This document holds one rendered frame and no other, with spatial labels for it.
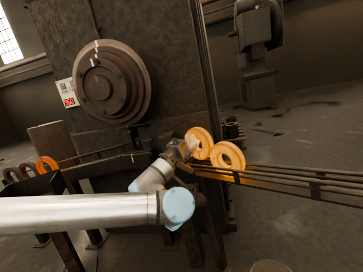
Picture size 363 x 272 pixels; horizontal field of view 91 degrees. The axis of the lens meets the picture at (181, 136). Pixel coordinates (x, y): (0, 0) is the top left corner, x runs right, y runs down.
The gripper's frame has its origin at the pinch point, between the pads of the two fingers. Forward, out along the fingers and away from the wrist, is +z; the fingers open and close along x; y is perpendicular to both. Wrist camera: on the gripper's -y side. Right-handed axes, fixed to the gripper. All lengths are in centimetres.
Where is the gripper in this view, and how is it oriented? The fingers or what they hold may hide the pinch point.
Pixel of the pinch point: (197, 139)
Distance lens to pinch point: 82.6
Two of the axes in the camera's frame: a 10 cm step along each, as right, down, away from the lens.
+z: 6.3, -5.9, 5.1
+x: -6.7, -0.7, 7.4
